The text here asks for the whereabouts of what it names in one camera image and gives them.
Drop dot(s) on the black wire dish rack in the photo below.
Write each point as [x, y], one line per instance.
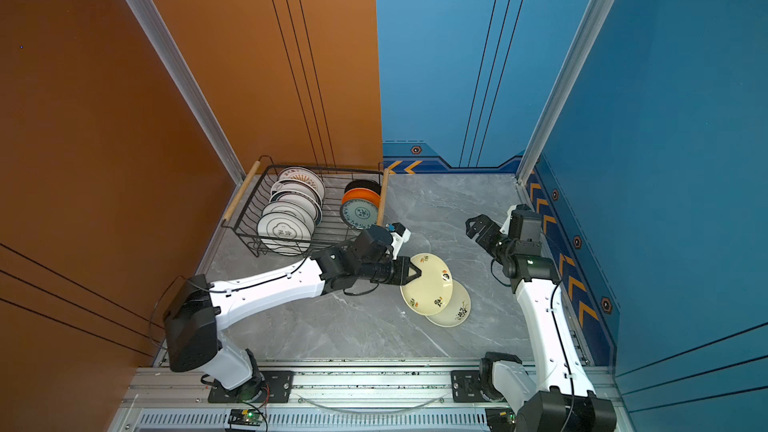
[329, 229]

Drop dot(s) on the circuit board right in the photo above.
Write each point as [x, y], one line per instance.
[500, 419]

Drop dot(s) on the green circuit board left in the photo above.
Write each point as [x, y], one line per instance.
[247, 419]

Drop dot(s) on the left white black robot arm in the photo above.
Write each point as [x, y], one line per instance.
[197, 318]

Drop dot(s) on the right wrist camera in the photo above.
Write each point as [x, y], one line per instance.
[522, 223]

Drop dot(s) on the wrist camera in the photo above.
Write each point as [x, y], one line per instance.
[522, 223]
[391, 236]

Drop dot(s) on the white plate orange sunburst pattern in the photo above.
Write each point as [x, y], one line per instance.
[304, 175]

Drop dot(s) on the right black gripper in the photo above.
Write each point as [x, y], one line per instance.
[493, 228]

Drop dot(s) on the cream plate black floral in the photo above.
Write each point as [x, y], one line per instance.
[456, 311]

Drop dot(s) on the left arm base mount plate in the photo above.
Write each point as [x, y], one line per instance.
[272, 386]

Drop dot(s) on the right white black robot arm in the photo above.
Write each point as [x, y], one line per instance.
[560, 397]

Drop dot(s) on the white plate green rim front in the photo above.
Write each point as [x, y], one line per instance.
[284, 234]

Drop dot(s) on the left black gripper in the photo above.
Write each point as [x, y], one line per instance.
[402, 276]

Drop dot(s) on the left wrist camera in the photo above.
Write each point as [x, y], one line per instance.
[391, 236]

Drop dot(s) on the white plate green rim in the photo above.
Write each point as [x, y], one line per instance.
[288, 208]
[284, 234]

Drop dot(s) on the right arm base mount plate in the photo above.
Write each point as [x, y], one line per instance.
[466, 386]

